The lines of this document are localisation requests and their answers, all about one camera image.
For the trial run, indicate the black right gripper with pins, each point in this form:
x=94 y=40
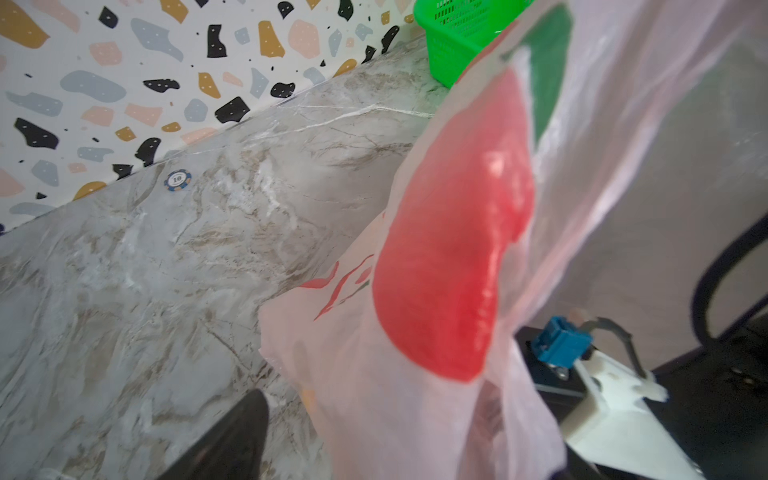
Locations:
x=717 y=406

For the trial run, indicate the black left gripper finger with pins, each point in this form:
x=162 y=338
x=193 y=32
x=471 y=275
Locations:
x=232 y=449

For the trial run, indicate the pink plastic bag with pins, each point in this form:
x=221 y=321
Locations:
x=403 y=352

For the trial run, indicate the green plastic basket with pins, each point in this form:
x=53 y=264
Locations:
x=458 y=30

